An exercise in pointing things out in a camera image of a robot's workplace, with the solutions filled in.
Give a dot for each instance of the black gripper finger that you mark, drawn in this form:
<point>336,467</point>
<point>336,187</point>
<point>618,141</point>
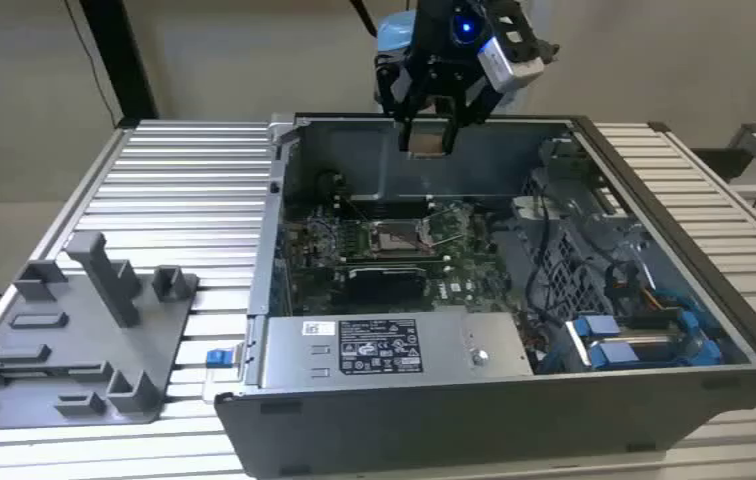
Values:
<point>475,102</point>
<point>400,85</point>

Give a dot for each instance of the CPU square plate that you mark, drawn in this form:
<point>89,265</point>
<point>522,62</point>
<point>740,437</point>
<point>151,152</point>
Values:
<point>429,143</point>

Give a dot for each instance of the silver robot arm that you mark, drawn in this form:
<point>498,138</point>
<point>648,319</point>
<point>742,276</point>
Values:
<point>395,30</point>

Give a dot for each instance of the CPU socket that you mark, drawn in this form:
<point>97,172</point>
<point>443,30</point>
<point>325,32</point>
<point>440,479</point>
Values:
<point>397,240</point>

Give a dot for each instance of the green motherboard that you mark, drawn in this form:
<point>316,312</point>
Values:
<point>465,280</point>

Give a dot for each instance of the grey perforated drive cage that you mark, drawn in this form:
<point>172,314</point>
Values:
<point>572,270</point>

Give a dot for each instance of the black rectangular board shroud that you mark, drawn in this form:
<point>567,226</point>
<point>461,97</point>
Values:
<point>385,287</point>

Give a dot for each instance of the blue disk carrier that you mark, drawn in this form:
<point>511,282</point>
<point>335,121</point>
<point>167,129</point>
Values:
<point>615,354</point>
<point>600,325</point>

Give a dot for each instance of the black power supply label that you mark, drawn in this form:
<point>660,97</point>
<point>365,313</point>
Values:
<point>381,346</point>

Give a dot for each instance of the grey power supply box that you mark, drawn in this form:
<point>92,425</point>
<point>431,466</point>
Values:
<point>299,350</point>

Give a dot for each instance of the blue plastic drive clip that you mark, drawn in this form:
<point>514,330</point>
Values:
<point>695,325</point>

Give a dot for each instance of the small blue plastic tab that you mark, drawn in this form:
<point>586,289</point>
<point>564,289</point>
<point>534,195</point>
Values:
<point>219,358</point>

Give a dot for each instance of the black open PC case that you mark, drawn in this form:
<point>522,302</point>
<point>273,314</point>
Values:
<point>486,425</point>

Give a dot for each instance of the grey parts rack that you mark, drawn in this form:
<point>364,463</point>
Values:
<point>72,350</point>

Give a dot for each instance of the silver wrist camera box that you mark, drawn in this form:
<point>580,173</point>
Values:
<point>508,67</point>

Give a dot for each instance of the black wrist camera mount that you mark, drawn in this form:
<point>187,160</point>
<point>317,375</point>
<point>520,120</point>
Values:
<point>519,25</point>

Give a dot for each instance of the black upright post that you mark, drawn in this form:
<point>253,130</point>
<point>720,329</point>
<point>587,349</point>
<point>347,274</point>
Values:
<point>125,55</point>

